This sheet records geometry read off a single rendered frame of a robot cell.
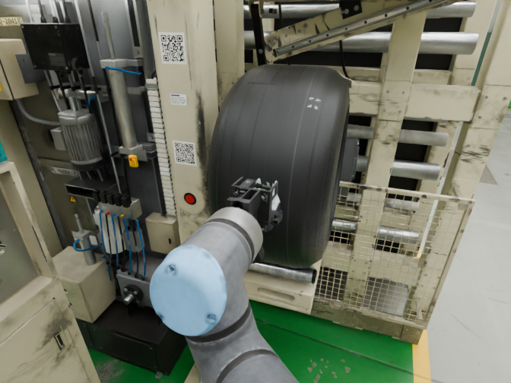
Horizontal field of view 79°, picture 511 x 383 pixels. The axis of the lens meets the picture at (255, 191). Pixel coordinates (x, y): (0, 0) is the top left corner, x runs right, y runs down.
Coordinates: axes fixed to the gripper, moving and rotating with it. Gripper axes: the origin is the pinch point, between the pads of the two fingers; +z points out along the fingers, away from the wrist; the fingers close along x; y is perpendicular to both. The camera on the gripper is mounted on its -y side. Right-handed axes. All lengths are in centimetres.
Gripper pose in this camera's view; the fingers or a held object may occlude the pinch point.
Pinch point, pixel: (270, 198)
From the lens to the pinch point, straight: 67.3
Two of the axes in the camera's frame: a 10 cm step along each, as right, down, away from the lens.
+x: -9.5, -1.5, 2.8
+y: 0.4, -9.3, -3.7
